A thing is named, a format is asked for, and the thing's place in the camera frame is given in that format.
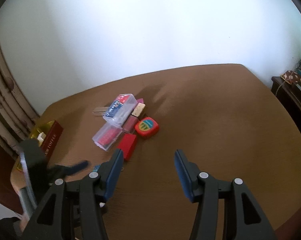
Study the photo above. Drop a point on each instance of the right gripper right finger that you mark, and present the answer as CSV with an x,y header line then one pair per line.
x,y
243,216

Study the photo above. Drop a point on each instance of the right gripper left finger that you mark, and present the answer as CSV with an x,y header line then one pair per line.
x,y
67,205

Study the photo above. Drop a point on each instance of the clear box red contents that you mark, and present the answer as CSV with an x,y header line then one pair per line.
x,y
106,136

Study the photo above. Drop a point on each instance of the red wooden block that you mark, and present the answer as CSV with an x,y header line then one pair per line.
x,y
127,145

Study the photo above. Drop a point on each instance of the clear box blue label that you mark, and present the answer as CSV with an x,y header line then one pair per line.
x,y
121,108

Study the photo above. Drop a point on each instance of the red round tape measure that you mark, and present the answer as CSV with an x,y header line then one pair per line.
x,y
147,127

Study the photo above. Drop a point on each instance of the silver metal bar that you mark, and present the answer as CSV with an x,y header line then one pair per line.
x,y
99,111

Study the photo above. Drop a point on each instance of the red gold tin box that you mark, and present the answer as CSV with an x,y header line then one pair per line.
x,y
47,136

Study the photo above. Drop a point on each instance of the beige patterned curtain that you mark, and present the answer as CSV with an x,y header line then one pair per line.
x,y
17,116

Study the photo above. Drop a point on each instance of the gold glitter block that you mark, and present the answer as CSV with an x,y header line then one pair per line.
x,y
139,110

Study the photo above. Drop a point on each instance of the dark side shelf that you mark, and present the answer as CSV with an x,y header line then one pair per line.
x,y
289,95

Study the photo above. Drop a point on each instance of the patterned brown pouch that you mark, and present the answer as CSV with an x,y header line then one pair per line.
x,y
291,77

